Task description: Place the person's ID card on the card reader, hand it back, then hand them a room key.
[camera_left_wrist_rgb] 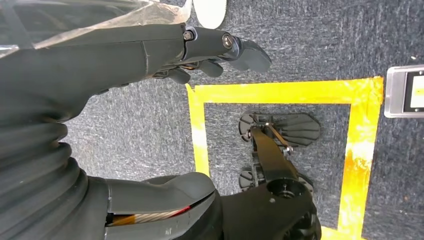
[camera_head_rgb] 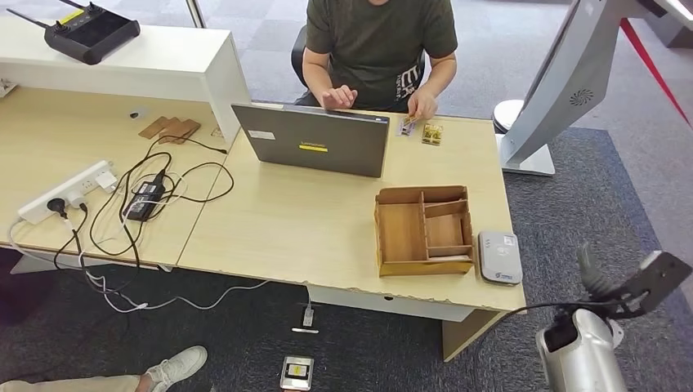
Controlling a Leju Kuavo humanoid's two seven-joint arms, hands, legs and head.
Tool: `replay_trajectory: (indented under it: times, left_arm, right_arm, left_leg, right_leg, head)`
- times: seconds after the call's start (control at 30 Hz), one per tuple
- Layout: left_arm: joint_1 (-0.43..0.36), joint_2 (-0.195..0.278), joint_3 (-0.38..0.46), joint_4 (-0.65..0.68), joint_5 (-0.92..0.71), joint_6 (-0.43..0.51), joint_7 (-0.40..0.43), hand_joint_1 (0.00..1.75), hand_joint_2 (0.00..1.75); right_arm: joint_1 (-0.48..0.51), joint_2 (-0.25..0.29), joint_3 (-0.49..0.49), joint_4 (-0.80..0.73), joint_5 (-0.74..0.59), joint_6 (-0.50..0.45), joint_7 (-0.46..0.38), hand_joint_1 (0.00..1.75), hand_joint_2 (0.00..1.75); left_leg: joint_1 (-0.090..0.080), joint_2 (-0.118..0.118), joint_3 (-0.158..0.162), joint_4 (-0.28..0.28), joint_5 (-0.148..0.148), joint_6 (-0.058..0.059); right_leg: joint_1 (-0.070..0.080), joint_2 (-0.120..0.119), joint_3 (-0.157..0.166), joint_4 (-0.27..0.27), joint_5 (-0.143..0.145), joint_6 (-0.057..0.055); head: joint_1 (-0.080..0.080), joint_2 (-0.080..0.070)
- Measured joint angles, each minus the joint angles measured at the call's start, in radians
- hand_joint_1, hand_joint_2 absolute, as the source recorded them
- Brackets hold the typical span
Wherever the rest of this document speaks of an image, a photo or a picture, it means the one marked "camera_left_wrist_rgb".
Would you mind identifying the yellow floor tape square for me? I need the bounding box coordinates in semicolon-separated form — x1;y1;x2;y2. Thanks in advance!
185;76;385;240

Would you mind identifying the bystander's foot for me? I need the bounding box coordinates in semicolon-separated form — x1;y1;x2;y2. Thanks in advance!
192;0;228;30

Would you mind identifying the black robot foot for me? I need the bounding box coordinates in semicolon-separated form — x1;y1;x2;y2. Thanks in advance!
238;111;322;194

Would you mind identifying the silver floor socket box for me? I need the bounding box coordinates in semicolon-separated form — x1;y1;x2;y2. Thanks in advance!
384;64;424;119

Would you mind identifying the black robot leg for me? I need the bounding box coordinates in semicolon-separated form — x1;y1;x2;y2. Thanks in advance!
211;125;323;240

